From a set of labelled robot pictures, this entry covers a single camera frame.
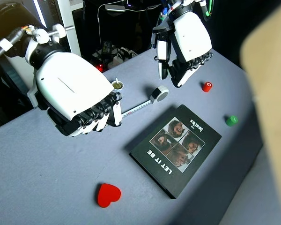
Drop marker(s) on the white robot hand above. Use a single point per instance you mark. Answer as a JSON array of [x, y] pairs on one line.
[[70, 82], [189, 37]]

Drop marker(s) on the grey tape measure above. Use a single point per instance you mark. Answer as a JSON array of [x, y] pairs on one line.
[[160, 93]]

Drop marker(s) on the black Beatles book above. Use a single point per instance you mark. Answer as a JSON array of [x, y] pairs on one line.
[[159, 168]]

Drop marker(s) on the small cup with spoon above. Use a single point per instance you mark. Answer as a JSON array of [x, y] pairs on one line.
[[117, 86]]

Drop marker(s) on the black power adapter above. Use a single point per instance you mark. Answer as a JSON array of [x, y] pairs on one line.
[[107, 48]]

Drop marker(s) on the red cylinder block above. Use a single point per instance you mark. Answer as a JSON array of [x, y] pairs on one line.
[[206, 87]]

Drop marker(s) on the flat silver device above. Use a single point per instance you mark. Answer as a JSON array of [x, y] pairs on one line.
[[114, 8]]

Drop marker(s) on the grey table cloth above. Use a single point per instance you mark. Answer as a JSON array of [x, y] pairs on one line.
[[61, 168]]

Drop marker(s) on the green cylinder block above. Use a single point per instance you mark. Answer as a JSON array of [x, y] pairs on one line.
[[231, 121]]

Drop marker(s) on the blurred beige panel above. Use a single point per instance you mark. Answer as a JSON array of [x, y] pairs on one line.
[[271, 93]]

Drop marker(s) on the red heart block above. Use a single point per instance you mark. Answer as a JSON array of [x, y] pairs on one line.
[[107, 195]]

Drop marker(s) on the power strip with red switch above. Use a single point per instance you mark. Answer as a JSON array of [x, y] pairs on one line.
[[120, 57]]

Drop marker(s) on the white frame post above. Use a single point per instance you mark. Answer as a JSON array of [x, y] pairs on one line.
[[68, 14]]

